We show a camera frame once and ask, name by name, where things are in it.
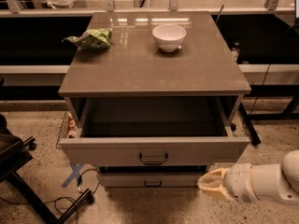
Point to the black floor stand leg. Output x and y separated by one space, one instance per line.
255 140

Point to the white ceramic bowl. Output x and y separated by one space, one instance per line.
169 37

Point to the grey drawer cabinet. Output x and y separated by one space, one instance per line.
134 66

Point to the blue tape cross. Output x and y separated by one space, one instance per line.
75 174

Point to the grey top drawer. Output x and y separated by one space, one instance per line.
153 131

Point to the wire basket with snacks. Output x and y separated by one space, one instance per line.
68 128

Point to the black office chair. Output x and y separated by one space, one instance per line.
13 156

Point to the grey drawer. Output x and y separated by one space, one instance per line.
153 131
150 176

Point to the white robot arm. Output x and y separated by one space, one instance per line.
277 183

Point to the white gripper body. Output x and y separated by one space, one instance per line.
239 182

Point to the grey lower drawer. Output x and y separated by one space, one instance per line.
150 176

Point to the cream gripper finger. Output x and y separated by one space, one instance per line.
216 190
214 177

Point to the green chip bag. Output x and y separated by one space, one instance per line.
92 39

